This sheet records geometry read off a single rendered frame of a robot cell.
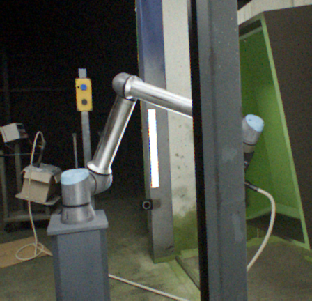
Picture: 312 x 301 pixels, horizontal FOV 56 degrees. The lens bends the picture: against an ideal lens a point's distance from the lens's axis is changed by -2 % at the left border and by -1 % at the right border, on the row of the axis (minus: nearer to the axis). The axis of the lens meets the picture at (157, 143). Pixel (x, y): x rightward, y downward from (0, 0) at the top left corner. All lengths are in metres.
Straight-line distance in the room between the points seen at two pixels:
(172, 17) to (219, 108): 2.20
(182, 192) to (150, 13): 1.47
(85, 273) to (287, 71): 1.43
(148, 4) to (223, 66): 2.17
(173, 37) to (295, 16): 1.16
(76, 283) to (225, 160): 1.38
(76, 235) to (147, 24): 1.69
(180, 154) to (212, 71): 2.05
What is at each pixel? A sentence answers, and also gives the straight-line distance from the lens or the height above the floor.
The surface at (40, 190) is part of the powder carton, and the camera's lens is 3.74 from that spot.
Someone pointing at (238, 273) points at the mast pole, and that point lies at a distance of 0.52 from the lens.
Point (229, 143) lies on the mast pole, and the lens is 0.46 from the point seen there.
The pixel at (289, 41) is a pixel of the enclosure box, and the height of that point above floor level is 1.50.
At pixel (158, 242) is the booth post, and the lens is 2.59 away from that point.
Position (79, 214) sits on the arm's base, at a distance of 1.66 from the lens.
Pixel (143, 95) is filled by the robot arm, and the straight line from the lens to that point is 1.46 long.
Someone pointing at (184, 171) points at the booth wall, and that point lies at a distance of 2.52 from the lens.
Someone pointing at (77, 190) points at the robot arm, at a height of 0.82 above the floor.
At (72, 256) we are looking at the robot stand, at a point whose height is 0.49.
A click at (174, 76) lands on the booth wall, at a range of 2.51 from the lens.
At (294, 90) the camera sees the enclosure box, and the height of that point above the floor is 1.27.
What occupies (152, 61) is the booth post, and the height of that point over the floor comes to 1.65.
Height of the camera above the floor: 1.12
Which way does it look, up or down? 3 degrees down
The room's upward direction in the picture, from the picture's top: 3 degrees counter-clockwise
